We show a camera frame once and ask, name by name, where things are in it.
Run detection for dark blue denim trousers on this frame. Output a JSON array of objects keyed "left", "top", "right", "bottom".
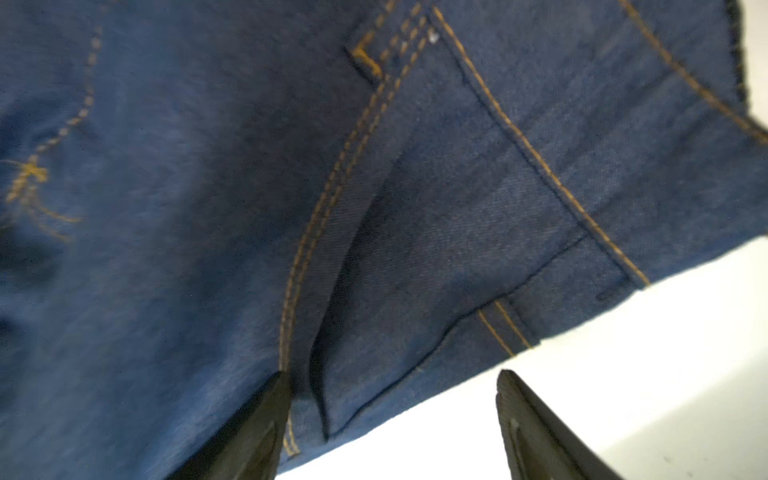
[{"left": 1, "top": 1, "right": 767, "bottom": 479}]

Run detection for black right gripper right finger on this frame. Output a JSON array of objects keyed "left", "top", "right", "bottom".
[{"left": 496, "top": 370, "right": 621, "bottom": 480}]

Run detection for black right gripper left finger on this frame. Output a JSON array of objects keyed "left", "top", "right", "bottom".
[{"left": 169, "top": 372, "right": 291, "bottom": 480}]

